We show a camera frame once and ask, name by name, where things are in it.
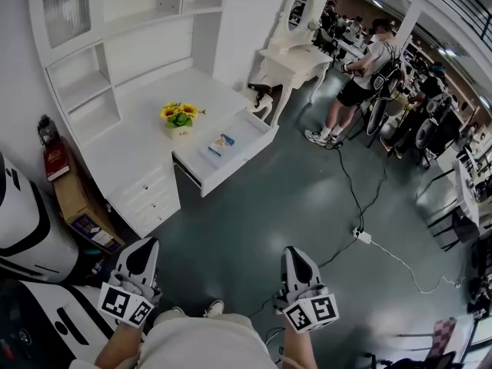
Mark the dark curly hairpiece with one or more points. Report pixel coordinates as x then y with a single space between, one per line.
260 98

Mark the white power strip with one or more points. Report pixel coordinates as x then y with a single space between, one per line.
362 236

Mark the person's white shoe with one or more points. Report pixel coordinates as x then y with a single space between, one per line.
177 311
214 308

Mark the black metal railing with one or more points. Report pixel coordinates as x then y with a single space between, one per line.
469 10

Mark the pink checkered cloth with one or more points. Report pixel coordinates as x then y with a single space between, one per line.
444 336

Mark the red book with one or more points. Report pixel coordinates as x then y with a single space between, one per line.
56 161

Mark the white desk drawer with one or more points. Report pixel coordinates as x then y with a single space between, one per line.
230 160

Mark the white desk with hutch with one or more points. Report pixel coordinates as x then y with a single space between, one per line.
138 102

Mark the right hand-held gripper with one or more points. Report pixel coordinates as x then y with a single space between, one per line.
307 313

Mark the white vanity table with mirror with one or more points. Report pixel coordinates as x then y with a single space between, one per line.
296 65

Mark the sunflower pot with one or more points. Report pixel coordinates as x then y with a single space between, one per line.
180 117

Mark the white cushioned stool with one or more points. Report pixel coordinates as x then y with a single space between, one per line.
258 100

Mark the white and black machine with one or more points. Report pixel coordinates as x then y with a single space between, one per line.
42 313
23 221

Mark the person's left forearm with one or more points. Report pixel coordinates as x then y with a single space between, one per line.
119 344

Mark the person's right forearm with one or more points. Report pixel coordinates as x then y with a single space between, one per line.
301 350

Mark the black lantern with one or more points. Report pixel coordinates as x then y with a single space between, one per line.
47 129

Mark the black hair dryer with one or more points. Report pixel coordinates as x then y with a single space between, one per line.
265 87

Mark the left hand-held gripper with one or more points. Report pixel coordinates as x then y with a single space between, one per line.
123 302

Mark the person's light shirt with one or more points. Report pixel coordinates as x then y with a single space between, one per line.
200 344

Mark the blue packet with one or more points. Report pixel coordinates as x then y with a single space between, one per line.
221 144

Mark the brown cardboard box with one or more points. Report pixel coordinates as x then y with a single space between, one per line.
80 202

